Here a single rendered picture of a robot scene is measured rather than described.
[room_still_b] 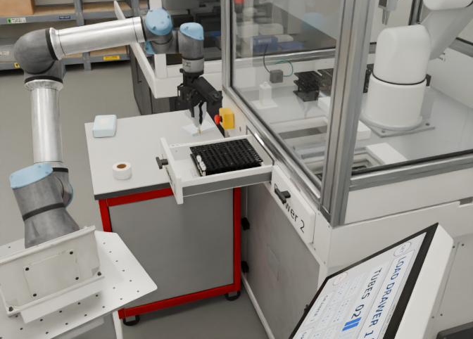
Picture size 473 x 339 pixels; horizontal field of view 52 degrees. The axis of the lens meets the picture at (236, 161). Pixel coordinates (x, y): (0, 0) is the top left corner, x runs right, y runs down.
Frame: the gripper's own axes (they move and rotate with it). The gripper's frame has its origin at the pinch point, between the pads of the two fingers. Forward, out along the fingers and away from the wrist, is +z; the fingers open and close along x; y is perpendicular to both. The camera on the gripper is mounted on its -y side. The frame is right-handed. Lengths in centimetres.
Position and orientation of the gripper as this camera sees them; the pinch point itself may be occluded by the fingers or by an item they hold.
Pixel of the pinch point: (200, 124)
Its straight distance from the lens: 177.1
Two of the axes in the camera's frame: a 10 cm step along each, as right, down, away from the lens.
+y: -7.8, -3.1, 5.4
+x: -6.2, 3.8, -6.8
